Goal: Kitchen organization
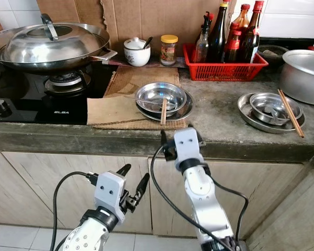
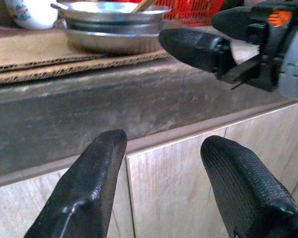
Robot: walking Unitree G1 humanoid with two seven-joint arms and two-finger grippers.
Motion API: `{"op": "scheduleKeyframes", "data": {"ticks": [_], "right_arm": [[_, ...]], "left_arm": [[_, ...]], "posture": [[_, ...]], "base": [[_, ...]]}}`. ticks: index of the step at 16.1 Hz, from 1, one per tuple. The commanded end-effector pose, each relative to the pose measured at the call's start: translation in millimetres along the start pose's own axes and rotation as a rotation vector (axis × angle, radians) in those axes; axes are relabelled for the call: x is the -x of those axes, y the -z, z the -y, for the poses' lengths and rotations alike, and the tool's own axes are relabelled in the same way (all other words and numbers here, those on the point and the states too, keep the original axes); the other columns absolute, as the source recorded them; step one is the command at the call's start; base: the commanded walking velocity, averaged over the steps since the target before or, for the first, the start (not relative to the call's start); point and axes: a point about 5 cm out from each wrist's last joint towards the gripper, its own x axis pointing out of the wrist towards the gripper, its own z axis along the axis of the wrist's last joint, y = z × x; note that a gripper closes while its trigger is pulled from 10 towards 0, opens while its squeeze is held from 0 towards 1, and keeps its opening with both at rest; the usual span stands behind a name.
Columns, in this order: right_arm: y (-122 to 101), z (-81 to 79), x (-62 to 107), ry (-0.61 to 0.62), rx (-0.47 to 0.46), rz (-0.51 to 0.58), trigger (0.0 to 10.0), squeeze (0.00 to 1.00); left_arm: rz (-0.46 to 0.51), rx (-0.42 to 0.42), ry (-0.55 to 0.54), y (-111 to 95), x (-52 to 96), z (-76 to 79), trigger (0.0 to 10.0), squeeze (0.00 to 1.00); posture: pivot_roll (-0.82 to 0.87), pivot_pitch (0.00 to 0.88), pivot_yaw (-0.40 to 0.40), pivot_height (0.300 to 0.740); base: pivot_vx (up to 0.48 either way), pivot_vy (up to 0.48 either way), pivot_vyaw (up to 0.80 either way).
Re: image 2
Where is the red plastic basket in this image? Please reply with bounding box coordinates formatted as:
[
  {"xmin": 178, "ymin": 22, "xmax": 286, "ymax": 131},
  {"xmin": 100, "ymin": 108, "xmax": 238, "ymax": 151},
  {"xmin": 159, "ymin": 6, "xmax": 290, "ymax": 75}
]
[{"xmin": 152, "ymin": 0, "xmax": 225, "ymax": 27}]

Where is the white floral ceramic pot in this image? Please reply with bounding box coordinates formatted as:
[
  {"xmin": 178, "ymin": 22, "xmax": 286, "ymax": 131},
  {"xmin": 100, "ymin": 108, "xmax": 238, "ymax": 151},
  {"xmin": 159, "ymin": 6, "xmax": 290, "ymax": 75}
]
[{"xmin": 3, "ymin": 0, "xmax": 59, "ymax": 30}]

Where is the shallow steel plate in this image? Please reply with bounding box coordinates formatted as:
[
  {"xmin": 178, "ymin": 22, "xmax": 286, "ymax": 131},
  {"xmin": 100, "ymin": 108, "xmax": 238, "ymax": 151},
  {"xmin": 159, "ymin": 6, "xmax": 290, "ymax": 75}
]
[
  {"xmin": 69, "ymin": 19, "xmax": 162, "ymax": 35},
  {"xmin": 51, "ymin": 1, "xmax": 172, "ymax": 25},
  {"xmin": 62, "ymin": 27, "xmax": 166, "ymax": 55}
]

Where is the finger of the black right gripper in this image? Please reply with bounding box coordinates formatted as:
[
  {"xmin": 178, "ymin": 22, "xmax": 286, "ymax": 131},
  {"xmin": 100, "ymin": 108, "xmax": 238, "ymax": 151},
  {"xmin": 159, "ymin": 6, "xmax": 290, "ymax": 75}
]
[
  {"xmin": 158, "ymin": 28, "xmax": 238, "ymax": 75},
  {"xmin": 211, "ymin": 6, "xmax": 269, "ymax": 45}
]

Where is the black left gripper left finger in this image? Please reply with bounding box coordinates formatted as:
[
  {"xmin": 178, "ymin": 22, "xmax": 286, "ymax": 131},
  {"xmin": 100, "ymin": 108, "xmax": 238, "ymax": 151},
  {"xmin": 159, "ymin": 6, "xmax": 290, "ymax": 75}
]
[{"xmin": 23, "ymin": 128, "xmax": 128, "ymax": 238}]

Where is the brown cardboard sheet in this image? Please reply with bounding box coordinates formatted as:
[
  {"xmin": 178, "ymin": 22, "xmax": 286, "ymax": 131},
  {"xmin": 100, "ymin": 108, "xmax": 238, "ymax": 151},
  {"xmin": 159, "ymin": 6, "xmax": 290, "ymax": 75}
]
[
  {"xmin": 0, "ymin": 51, "xmax": 170, "ymax": 86},
  {"xmin": 0, "ymin": 28, "xmax": 107, "ymax": 74}
]

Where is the wooden chopstick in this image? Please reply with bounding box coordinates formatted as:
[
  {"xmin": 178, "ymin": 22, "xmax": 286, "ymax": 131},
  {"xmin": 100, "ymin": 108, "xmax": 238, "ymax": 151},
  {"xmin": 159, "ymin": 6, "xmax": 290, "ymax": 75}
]
[
  {"xmin": 132, "ymin": 0, "xmax": 153, "ymax": 13},
  {"xmin": 136, "ymin": 0, "xmax": 157, "ymax": 12}
]

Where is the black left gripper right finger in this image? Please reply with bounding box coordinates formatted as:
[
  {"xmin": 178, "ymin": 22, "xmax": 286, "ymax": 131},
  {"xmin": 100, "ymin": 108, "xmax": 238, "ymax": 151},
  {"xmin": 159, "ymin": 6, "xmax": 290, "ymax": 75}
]
[{"xmin": 200, "ymin": 135, "xmax": 298, "ymax": 238}]

